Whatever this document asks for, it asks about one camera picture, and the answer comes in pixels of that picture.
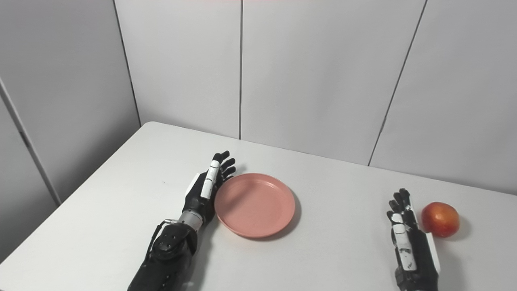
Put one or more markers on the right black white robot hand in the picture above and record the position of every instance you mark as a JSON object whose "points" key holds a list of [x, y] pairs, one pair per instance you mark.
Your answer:
{"points": [[410, 246]]}

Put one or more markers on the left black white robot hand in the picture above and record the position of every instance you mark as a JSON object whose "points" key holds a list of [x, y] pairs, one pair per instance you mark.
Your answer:
{"points": [[204, 190]]}

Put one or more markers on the pink round plate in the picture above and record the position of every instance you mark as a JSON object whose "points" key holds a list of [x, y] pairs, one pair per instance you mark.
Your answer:
{"points": [[255, 204]]}

